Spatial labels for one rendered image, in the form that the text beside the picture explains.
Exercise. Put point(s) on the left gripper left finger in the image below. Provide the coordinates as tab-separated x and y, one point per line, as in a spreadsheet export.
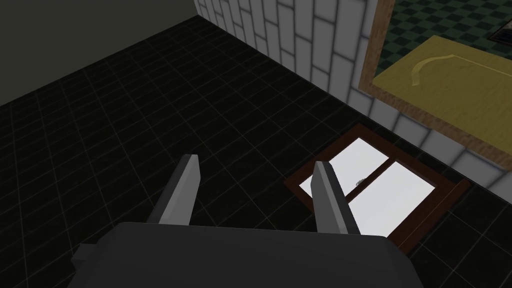
180	196

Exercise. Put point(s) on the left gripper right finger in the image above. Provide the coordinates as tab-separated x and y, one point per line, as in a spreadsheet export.
332	204

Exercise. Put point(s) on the brown framed window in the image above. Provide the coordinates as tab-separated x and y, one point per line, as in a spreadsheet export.
394	196

